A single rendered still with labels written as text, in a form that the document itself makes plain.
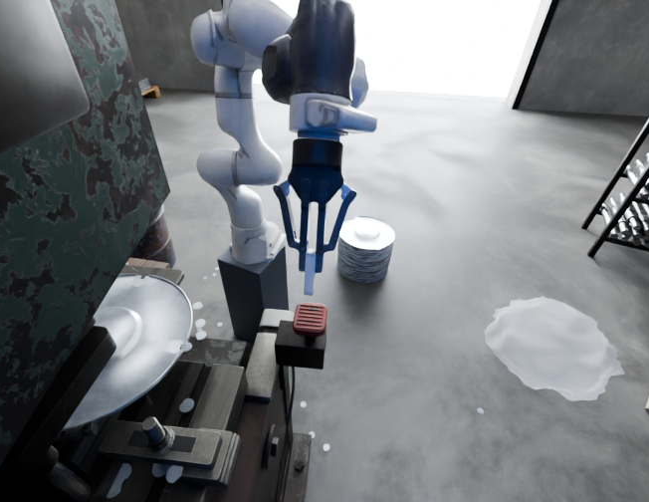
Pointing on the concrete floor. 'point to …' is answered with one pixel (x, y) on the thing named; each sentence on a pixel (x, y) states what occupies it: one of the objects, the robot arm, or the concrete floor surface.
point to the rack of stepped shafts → (638, 226)
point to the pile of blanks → (362, 262)
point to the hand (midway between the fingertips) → (311, 271)
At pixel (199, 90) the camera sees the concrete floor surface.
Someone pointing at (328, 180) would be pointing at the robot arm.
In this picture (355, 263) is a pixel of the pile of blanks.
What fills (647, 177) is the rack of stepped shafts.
